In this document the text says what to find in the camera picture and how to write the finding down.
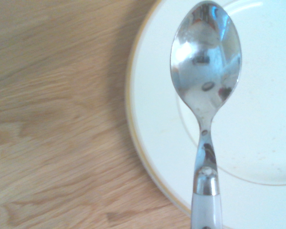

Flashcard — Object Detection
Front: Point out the white plate with gold rim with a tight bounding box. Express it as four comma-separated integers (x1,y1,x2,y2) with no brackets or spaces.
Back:
126,0,286,229

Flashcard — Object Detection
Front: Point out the white handled steel spoon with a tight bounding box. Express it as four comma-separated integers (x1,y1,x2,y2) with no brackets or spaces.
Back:
169,0,243,229

